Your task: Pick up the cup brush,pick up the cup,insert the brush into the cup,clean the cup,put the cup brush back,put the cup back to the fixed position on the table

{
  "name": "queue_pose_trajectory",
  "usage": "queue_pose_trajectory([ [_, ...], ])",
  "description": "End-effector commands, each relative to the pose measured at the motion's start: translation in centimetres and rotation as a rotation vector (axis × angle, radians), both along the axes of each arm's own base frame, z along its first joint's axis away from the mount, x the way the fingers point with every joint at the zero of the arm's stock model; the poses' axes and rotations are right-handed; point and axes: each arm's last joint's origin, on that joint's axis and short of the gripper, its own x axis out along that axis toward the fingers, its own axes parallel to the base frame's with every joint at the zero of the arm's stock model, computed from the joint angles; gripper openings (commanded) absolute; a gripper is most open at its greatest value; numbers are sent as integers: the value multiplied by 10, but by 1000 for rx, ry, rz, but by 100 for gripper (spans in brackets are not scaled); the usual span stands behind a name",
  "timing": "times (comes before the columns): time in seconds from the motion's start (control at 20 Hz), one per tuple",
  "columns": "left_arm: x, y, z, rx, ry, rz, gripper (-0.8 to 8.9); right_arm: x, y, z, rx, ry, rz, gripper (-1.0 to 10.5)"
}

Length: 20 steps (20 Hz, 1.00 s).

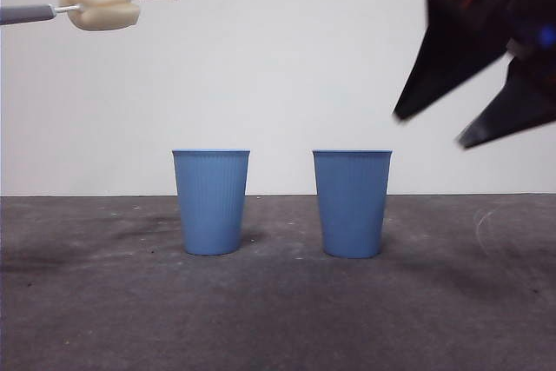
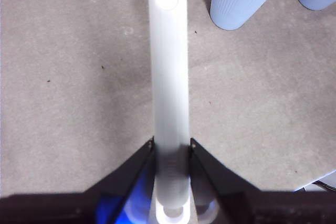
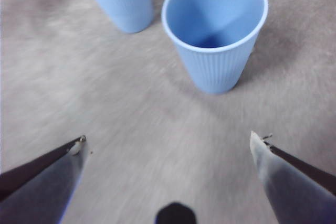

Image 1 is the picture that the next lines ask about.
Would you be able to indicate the cup brush with sponge head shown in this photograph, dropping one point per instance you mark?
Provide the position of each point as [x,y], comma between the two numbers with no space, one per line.
[100,4]

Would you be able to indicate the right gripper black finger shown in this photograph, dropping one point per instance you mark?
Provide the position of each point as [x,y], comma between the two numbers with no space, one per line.
[447,49]
[517,110]

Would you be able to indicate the blue ribbed plastic cup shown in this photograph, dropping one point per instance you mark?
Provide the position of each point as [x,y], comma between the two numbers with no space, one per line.
[210,206]
[352,206]

